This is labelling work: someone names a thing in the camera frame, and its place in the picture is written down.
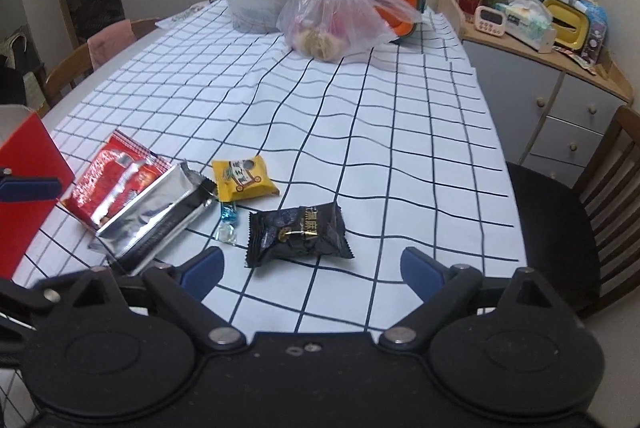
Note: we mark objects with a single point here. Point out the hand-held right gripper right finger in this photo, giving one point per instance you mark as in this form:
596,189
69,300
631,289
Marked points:
422,270

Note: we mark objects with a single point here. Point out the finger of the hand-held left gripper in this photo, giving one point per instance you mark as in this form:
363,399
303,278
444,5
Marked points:
30,300
30,189

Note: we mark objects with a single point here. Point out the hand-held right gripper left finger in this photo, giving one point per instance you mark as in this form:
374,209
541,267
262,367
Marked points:
205,270

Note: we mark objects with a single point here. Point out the red cardboard box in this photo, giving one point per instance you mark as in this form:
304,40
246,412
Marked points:
30,143

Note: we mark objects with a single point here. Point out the blue candy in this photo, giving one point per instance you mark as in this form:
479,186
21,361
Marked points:
229,213

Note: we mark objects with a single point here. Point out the red snack packet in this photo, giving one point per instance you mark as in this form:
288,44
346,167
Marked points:
105,178

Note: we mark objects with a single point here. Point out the silver foil snack packet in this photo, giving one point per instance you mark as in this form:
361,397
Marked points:
150,218

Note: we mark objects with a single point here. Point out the black small snack packet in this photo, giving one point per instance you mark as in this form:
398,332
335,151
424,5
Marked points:
295,233

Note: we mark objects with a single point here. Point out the yellow small snack packet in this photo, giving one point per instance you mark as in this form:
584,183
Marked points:
245,180

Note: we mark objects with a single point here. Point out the round-backed wooden chair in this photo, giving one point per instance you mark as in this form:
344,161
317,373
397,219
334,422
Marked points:
65,73

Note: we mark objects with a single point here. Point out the wooden chair with dark seat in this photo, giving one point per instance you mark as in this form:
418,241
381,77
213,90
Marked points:
550,218

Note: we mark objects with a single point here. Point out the pink towel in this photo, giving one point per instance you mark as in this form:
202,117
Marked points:
110,43

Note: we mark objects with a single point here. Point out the grey wooden cabinet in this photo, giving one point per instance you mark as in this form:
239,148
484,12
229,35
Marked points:
505,78

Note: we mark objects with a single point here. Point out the white green flat packet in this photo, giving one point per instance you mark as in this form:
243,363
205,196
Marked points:
182,14

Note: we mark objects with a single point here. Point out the white kitchen timer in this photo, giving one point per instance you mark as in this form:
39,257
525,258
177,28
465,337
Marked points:
489,19

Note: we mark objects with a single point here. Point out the tissue pack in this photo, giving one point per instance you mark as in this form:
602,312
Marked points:
527,21

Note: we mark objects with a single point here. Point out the yellow box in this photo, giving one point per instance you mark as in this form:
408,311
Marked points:
570,26

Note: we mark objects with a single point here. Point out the blue patterned pack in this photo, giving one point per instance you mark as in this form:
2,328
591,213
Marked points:
595,31

